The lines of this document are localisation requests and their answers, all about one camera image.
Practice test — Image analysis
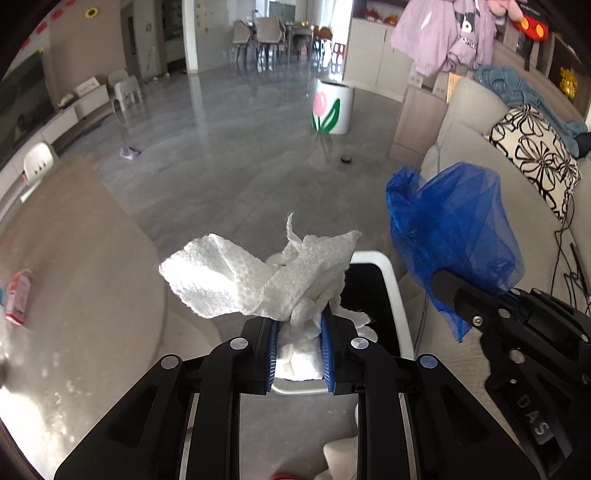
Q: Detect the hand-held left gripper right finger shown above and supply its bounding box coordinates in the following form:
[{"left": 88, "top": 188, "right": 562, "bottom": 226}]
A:
[{"left": 321, "top": 318, "right": 542, "bottom": 480}]

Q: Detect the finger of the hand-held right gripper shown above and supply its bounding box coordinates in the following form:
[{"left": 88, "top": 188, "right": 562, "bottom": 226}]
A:
[
  {"left": 508, "top": 287, "right": 591, "bottom": 320},
  {"left": 429, "top": 270, "right": 520, "bottom": 334}
]

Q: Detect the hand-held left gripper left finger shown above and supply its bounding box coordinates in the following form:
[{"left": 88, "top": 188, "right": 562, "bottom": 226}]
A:
[{"left": 54, "top": 318, "right": 280, "bottom": 480}]

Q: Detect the white black laundry basket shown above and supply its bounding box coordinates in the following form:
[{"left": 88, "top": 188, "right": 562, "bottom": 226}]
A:
[{"left": 270, "top": 250, "right": 415, "bottom": 397}]

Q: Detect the blue mesh bag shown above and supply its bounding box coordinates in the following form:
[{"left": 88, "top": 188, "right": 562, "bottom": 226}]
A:
[{"left": 386, "top": 161, "right": 525, "bottom": 343}]

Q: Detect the white paper towel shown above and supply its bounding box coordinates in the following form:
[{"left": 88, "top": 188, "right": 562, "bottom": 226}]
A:
[{"left": 158, "top": 212, "right": 380, "bottom": 382}]

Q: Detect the black and white floral pillow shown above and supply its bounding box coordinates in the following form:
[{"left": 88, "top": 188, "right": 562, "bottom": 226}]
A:
[{"left": 488, "top": 105, "right": 583, "bottom": 212}]

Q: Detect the beige sofa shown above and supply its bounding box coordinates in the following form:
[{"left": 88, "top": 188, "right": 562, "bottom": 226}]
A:
[{"left": 390, "top": 76, "right": 591, "bottom": 462}]

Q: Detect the brown cardboard box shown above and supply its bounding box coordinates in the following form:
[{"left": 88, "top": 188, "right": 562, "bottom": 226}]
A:
[{"left": 390, "top": 71, "right": 462, "bottom": 162}]

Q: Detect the blue garment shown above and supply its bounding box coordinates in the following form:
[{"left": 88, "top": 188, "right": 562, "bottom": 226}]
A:
[{"left": 473, "top": 65, "right": 591, "bottom": 158}]

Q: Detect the white tulip print bin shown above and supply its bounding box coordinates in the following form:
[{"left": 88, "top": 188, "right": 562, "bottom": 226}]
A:
[{"left": 309, "top": 78, "right": 355, "bottom": 136}]

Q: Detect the pink packet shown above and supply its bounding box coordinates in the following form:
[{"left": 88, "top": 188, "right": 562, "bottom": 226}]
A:
[{"left": 4, "top": 270, "right": 34, "bottom": 325}]

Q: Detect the white sideboard cabinet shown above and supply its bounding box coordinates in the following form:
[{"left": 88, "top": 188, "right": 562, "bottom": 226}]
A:
[{"left": 344, "top": 17, "right": 416, "bottom": 105}]

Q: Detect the red and black plush toy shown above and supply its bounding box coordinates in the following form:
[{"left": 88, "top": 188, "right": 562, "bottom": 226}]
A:
[{"left": 507, "top": 0, "right": 551, "bottom": 40}]

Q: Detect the purple jacket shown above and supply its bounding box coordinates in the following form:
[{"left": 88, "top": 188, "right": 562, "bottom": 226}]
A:
[{"left": 390, "top": 0, "right": 498, "bottom": 77}]

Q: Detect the white plastic chair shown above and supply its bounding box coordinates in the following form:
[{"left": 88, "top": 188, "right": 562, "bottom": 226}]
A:
[{"left": 22, "top": 141, "right": 61, "bottom": 186}]

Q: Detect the small white child chair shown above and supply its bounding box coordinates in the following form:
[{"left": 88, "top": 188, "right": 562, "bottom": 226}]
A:
[{"left": 108, "top": 69, "right": 144, "bottom": 112}]

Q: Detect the white television cabinet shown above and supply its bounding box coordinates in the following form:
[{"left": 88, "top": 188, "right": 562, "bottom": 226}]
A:
[{"left": 0, "top": 83, "right": 112, "bottom": 204}]

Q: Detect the dining table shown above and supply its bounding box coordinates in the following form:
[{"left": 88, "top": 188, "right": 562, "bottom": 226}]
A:
[{"left": 233, "top": 19, "right": 319, "bottom": 63}]

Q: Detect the black television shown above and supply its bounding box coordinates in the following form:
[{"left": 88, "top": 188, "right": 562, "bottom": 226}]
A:
[{"left": 0, "top": 52, "right": 57, "bottom": 149}]

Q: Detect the black cable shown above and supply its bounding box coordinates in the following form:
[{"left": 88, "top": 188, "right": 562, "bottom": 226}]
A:
[{"left": 551, "top": 198, "right": 591, "bottom": 319}]

